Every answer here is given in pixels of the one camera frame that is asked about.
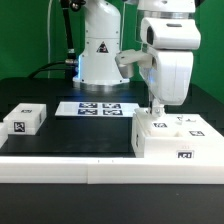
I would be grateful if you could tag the white cabinet top block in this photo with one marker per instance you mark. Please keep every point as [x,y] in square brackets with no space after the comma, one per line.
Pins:
[25,119]

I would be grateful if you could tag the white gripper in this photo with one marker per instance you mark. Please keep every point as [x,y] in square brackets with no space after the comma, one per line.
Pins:
[170,43]

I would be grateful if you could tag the white marker base plate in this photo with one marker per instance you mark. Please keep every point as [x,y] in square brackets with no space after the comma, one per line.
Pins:
[95,109]

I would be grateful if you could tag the white left fence rail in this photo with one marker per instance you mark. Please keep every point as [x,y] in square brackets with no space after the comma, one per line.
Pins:
[3,134]

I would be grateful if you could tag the white front fence rail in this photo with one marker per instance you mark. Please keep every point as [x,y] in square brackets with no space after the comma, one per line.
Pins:
[107,171]

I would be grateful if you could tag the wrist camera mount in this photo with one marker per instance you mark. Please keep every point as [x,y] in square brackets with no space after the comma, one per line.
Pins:
[125,61]

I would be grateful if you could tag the white fence rail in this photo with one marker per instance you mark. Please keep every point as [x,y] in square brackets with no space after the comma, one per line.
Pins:
[107,171]
[3,134]

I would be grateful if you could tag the white cabinet door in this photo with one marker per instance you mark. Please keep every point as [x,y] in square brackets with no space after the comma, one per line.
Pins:
[193,125]
[165,126]

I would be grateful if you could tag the white cabinet body box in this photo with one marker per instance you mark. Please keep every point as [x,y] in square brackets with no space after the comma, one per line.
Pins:
[175,147]

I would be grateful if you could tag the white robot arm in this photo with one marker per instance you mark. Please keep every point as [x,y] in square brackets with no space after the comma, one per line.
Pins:
[96,64]

